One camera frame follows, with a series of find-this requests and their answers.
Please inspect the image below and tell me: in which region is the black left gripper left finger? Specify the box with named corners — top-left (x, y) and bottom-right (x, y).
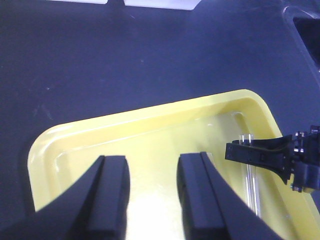
top-left (0, 155), bottom-right (130, 240)

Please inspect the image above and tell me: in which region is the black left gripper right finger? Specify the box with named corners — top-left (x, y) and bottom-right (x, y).
top-left (177, 152), bottom-right (280, 240)

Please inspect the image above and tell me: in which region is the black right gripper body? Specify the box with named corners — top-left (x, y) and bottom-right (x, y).
top-left (291, 126), bottom-right (320, 193)

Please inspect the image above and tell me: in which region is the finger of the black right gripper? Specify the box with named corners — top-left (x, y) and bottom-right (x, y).
top-left (225, 135), bottom-right (293, 184)

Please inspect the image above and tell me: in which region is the tall clear test tube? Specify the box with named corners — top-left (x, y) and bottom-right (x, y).
top-left (238, 133), bottom-right (263, 218)

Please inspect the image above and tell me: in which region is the yellow plastic tray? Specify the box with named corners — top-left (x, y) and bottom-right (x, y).
top-left (27, 89), bottom-right (320, 240)

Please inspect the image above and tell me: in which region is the black lab sink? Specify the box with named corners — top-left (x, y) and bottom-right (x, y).
top-left (281, 4), bottom-right (320, 80)

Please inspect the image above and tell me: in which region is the middle white storage bin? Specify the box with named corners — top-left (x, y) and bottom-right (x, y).
top-left (124, 0), bottom-right (201, 11)

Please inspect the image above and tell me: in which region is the white storage bin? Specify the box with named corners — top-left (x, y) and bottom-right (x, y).
top-left (124, 0), bottom-right (201, 11)
top-left (51, 0), bottom-right (108, 5)

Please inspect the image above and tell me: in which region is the left white storage bin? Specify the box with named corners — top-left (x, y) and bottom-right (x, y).
top-left (51, 0), bottom-right (108, 5)

